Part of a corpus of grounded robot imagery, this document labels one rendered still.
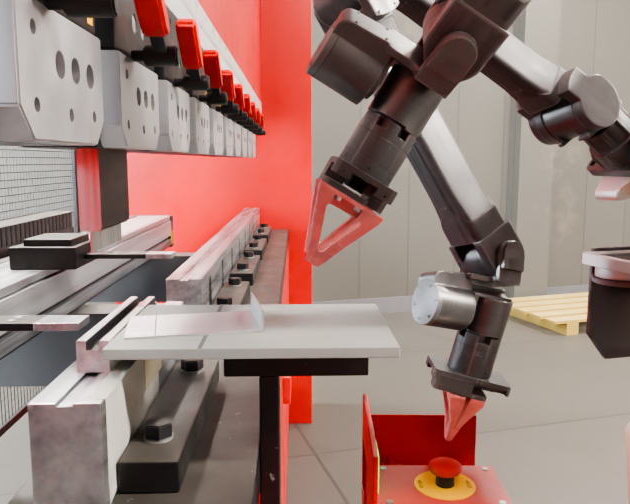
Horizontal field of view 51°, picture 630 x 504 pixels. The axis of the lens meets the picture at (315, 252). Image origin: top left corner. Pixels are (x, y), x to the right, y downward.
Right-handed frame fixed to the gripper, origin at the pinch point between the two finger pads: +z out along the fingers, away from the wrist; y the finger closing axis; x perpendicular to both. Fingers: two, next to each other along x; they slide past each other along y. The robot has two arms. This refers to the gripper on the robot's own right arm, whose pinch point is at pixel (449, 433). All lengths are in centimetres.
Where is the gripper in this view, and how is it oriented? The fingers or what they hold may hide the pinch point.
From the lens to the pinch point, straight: 93.2
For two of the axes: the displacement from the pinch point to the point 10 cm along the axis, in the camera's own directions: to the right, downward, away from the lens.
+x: -0.1, 1.5, -9.9
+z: -2.5, 9.6, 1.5
